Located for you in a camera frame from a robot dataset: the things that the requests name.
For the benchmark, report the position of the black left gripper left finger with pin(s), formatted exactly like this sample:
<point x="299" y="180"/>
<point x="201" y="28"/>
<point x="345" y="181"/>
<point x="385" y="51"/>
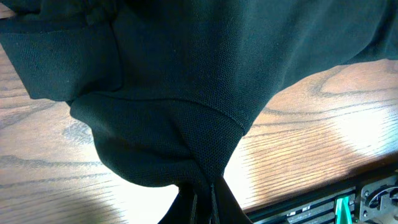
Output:
<point x="183" y="209"/>

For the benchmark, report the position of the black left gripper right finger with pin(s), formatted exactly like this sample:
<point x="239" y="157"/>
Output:
<point x="225" y="208"/>

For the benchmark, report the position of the black polo shirt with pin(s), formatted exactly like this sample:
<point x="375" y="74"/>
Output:
<point x="169" y="88"/>

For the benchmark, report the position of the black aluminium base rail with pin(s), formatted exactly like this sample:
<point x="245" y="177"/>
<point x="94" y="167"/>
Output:
<point x="370" y="197"/>

